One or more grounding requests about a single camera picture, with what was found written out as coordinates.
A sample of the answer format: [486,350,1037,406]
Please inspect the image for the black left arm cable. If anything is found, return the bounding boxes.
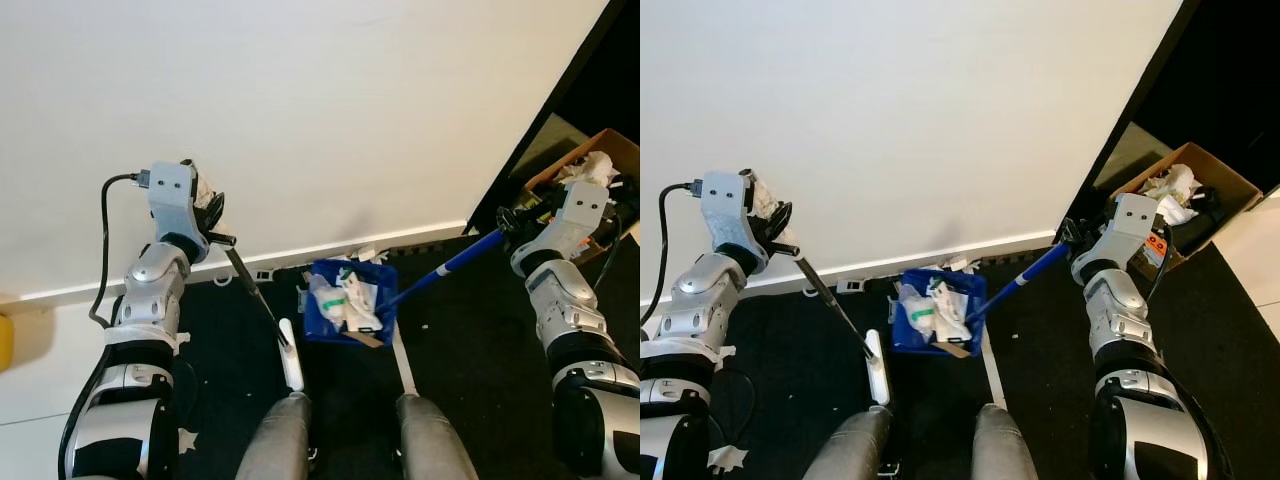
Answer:
[640,180,707,329]
[88,172,153,331]

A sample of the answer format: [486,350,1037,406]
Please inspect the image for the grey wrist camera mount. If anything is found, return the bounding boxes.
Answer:
[1095,192,1162,272]
[535,180,614,264]
[700,170,772,264]
[147,162,212,247]

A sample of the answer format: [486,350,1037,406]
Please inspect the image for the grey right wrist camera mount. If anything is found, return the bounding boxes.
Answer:
[535,180,614,264]
[1095,192,1162,272]

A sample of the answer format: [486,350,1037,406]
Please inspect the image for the cardboard trash box with labels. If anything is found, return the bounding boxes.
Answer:
[525,128,641,267]
[1110,142,1264,277]

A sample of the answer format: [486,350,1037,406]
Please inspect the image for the black ribbed strip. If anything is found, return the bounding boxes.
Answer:
[975,250,1032,272]
[385,238,442,260]

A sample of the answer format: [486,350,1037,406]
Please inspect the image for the grey robot left leg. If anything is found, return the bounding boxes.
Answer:
[235,393,314,480]
[800,405,897,480]

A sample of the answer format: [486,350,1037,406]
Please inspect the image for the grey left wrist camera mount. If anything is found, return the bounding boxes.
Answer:
[700,170,772,264]
[147,162,212,247]

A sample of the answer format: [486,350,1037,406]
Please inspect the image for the grey robot leg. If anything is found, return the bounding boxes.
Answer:
[970,403,1042,480]
[235,393,314,480]
[800,405,897,480]
[397,393,480,480]

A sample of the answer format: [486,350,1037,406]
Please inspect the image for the blue plastic dustpan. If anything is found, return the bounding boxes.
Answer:
[890,240,1074,359]
[302,228,507,347]

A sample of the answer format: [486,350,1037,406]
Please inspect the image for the black door frame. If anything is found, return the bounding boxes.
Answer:
[1060,0,1280,232]

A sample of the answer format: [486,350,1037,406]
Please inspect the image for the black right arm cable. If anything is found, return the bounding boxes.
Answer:
[595,213,628,293]
[1150,225,1183,303]

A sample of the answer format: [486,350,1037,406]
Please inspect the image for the black floor mat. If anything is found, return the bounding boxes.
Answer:
[720,240,1280,480]
[170,235,641,480]

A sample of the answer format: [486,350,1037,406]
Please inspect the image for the white crumpled trash paper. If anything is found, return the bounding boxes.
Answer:
[555,152,617,192]
[1143,165,1202,227]

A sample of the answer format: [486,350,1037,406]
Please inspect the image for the white wrapper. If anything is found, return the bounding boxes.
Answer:
[340,270,384,337]
[928,280,974,347]

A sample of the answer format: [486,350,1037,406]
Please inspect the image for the grey robot right leg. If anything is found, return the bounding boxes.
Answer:
[970,403,1042,480]
[397,393,480,480]

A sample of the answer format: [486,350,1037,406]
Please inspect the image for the white brush with black handle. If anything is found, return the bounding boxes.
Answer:
[220,243,305,394]
[795,255,892,407]

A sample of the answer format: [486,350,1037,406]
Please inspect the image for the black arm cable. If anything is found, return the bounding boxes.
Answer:
[88,172,153,331]
[595,213,628,293]
[1150,225,1183,303]
[640,180,707,329]

